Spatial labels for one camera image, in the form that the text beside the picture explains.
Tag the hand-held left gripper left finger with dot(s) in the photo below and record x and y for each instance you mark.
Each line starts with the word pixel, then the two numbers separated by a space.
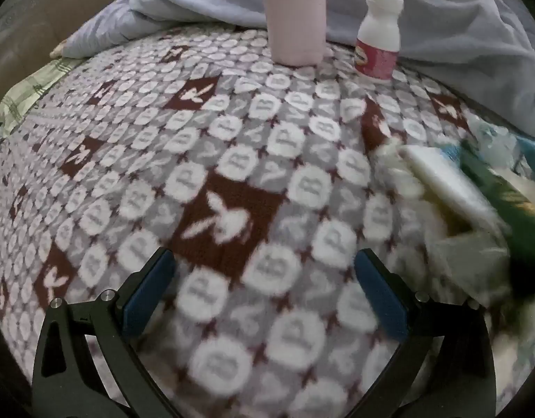
pixel 150 291

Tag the teal packet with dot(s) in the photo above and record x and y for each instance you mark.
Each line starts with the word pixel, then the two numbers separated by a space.
pixel 528 152

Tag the white crumpled packet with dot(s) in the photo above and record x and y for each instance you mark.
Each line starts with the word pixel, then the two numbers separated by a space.
pixel 467 257

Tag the pink plastic bottle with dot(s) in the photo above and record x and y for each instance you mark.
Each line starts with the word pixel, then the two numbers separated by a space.
pixel 293 17

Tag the green plaid sheet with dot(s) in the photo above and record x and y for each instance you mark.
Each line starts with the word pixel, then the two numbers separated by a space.
pixel 28 91

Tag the white green medicine box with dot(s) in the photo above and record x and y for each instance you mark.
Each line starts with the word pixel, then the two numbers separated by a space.
pixel 441 178

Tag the green cloth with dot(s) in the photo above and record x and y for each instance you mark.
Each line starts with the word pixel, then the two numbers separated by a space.
pixel 502 200

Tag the printed fleece blanket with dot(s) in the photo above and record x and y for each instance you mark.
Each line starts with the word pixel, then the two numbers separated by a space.
pixel 206 148

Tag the white bottle with pink label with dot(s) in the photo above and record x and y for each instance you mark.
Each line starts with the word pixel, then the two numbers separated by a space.
pixel 378 35

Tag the lavender duvet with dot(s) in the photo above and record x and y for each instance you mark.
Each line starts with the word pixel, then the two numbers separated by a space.
pixel 445 21

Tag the clear plastic wrapper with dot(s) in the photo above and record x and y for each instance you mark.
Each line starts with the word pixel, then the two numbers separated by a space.
pixel 489 139

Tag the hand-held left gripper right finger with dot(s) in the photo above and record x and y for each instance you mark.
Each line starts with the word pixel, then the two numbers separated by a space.
pixel 380 296

